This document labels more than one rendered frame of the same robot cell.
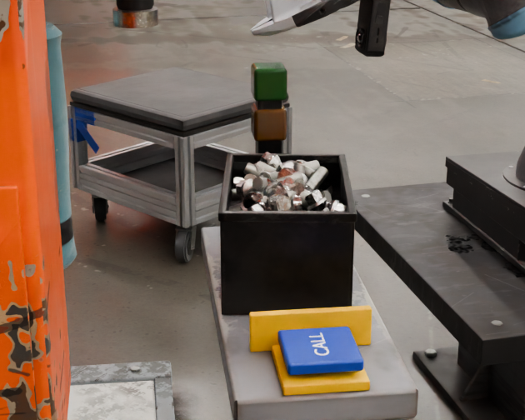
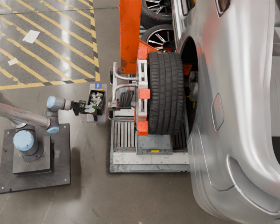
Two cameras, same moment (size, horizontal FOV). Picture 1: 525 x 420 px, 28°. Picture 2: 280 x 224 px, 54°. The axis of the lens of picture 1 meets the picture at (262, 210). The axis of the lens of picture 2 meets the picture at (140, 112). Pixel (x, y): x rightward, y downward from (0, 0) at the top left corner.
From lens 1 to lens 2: 298 cm
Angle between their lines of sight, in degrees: 100
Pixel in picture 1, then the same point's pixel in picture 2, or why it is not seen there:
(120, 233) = not seen: outside the picture
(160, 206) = not seen: outside the picture
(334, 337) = (96, 86)
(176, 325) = (106, 202)
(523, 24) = not seen: hidden behind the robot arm
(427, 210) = (56, 170)
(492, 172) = (46, 156)
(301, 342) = (99, 86)
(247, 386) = (105, 86)
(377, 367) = (92, 87)
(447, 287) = (66, 138)
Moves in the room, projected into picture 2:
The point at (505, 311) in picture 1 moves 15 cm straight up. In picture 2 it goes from (62, 130) to (58, 122)
